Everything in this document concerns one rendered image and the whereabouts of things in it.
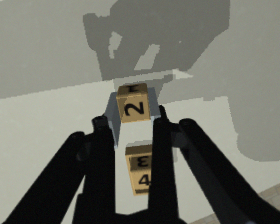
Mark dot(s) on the tan wooden number cube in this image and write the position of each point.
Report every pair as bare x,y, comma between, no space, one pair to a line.
133,103
140,170

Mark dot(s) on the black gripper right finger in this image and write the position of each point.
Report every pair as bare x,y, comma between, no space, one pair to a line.
231,197

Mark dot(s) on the tan wooden tray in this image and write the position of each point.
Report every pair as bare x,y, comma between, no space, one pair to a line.
135,151

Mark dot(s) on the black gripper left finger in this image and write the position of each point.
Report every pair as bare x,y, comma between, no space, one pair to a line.
49,197

